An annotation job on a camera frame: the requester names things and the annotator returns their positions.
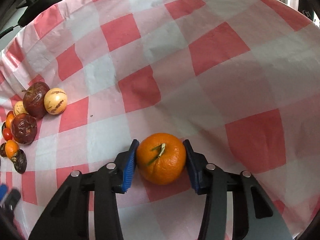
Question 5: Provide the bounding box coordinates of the small yellow striped melon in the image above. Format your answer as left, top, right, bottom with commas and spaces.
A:
13, 100, 28, 116

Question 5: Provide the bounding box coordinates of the dark red wrinkled apple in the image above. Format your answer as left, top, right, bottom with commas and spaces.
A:
23, 81, 50, 119

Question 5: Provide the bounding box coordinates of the red white checkered tablecloth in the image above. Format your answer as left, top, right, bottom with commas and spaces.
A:
1, 0, 319, 237

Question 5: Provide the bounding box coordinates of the large orange with stem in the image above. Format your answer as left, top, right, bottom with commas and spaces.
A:
136, 133, 187, 185

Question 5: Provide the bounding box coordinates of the small orange mandarin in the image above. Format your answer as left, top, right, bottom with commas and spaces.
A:
5, 140, 20, 159

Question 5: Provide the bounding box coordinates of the shiny red wrinkled apple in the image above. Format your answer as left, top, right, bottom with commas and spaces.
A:
11, 113, 37, 144

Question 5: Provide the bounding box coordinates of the red cherry tomato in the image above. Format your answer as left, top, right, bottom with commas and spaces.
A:
2, 127, 12, 141

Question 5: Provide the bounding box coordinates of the black frying pan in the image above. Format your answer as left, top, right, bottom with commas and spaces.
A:
1, 0, 62, 38

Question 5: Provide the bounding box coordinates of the yellow striped pepino melon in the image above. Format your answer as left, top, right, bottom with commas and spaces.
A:
44, 88, 68, 115

